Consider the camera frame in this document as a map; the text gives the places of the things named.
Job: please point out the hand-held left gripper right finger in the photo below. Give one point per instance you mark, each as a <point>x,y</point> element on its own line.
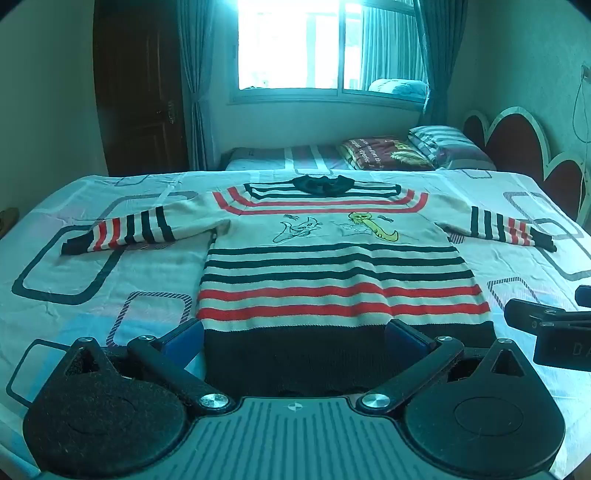
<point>404,344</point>

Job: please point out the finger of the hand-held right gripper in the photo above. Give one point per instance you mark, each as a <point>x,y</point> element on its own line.
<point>526,314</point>

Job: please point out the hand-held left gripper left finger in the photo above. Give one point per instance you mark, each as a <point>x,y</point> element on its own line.
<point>184,344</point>

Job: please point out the striped knit sweater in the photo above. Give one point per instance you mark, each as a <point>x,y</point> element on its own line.
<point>323,258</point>

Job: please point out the bed with patterned sheet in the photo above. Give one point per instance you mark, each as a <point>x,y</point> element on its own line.
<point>115,267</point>

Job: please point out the scalloped red headboard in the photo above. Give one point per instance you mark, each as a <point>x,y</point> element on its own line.
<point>512,138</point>

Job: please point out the striped pillow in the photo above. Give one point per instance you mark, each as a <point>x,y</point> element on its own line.
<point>448,145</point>

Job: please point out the folded maroon printed blanket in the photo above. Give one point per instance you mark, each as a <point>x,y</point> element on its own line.
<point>383,152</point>

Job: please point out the bed with striped sheet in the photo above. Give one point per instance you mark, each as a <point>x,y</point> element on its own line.
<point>295,157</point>

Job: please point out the dark wooden door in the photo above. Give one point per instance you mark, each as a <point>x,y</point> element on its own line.
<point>134,92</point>

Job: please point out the light blue bundled blanket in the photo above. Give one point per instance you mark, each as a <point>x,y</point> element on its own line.
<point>397,86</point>

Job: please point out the blue curtain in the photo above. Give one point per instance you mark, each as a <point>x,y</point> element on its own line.
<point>196,69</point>
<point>438,60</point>

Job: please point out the window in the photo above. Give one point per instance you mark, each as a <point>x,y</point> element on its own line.
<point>286,41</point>

